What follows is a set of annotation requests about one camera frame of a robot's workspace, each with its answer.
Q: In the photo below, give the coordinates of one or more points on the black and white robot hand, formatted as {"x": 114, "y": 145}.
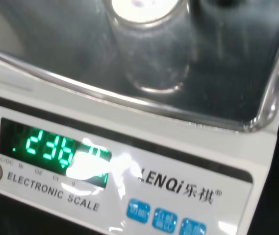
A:
{"x": 227, "y": 2}

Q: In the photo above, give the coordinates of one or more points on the white electronic balance steel pan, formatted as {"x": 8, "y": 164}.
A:
{"x": 154, "y": 147}

